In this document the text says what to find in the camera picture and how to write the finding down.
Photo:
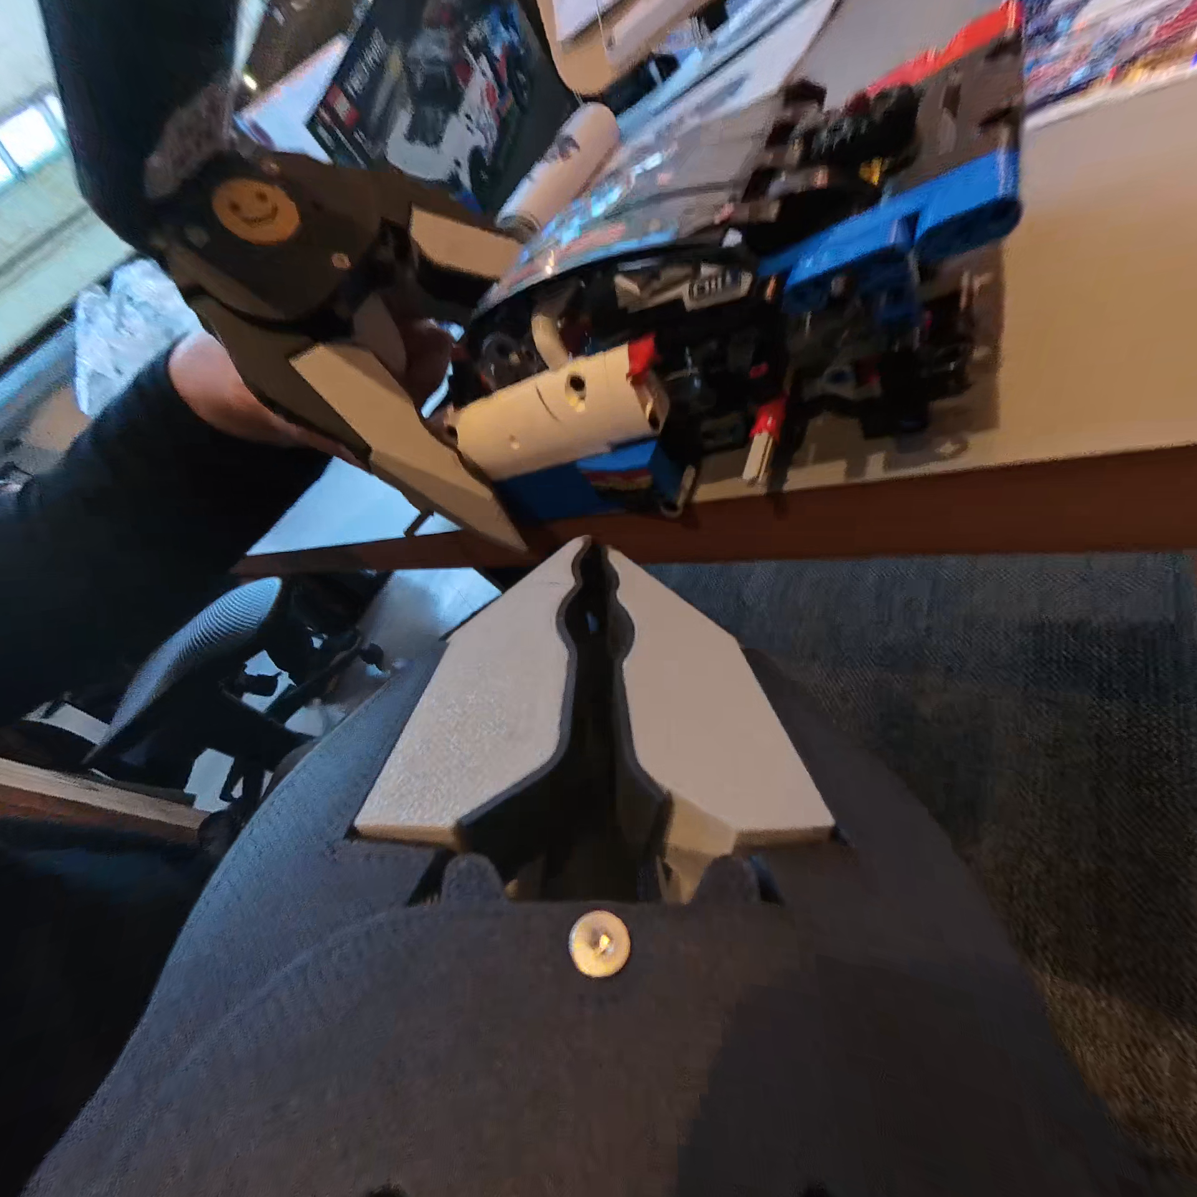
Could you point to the holographic sticker sheet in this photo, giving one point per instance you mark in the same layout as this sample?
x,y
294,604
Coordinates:
x,y
1104,48

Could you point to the wooden document stand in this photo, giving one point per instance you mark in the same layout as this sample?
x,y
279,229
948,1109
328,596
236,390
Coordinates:
x,y
581,66

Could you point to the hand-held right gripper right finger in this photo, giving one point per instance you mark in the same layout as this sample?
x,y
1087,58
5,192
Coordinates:
x,y
720,739

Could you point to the toy car set box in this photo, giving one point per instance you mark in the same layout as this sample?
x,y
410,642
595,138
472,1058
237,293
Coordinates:
x,y
421,93

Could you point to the person's left hand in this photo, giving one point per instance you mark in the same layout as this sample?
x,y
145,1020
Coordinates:
x,y
234,393

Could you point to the open instruction booklet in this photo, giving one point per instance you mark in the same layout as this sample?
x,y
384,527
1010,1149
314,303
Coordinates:
x,y
562,169

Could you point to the wooden panel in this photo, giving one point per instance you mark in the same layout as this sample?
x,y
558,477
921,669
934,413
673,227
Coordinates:
x,y
93,796

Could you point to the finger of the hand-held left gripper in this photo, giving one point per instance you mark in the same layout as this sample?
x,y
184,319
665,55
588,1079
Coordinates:
x,y
464,249
412,450

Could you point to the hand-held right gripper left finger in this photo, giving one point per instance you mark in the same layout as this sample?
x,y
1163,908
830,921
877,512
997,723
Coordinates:
x,y
477,739

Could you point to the black chair armrest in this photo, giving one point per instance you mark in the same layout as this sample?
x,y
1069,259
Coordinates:
x,y
187,655

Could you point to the clear plastic bag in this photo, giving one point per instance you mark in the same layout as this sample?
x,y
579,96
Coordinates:
x,y
122,327

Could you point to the toy brick car model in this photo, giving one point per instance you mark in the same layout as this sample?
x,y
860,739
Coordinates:
x,y
749,327

